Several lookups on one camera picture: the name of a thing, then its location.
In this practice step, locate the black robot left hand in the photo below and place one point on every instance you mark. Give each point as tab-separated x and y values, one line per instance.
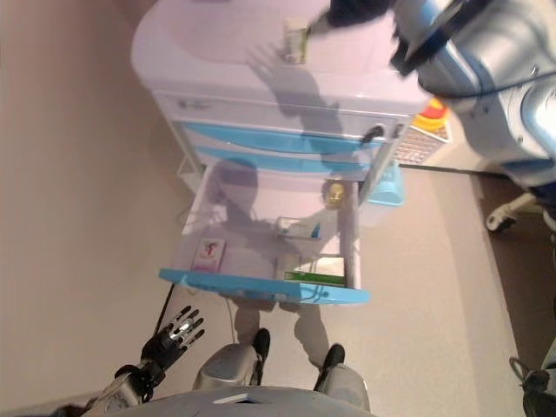
167	347

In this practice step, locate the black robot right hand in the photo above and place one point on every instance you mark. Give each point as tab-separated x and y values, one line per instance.
360	11

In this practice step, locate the white green medicine box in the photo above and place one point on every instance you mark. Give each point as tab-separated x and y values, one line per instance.
313	276
296	43

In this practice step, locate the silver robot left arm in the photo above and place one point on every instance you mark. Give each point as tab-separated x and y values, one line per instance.
126	386

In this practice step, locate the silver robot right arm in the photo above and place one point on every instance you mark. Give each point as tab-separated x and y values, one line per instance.
491	52

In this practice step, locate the pink medicine box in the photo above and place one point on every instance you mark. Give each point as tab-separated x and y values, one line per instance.
209	255

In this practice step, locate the white blue medicine box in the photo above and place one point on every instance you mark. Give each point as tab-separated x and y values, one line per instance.
302	229

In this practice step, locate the yellow medicine bottle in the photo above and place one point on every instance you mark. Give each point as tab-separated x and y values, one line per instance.
333	195

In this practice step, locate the silver robot left leg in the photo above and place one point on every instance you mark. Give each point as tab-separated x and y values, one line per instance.
226	367

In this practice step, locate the silver robot leg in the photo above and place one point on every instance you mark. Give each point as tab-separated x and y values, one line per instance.
343	380
226	367

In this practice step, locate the grey robot torso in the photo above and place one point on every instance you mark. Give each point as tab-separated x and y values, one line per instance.
243	404

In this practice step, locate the black robot left foot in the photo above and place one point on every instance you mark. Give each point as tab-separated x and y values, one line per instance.
262	343

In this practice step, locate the black robot foot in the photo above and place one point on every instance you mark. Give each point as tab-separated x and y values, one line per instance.
333	357
262	343

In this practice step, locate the black cabinet key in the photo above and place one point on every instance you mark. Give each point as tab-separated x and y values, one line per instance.
373	132

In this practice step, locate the yellow sharps container red lid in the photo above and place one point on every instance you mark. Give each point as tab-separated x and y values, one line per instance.
430	115

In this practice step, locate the small silver side lock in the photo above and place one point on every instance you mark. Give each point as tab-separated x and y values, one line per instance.
397	131

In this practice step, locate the black robot right foot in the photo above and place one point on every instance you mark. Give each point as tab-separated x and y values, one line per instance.
333	357

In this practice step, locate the silver robot right leg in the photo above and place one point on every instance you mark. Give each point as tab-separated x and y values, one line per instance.
343	380

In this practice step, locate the white bin blue lid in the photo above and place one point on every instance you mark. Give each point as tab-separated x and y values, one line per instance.
388	191

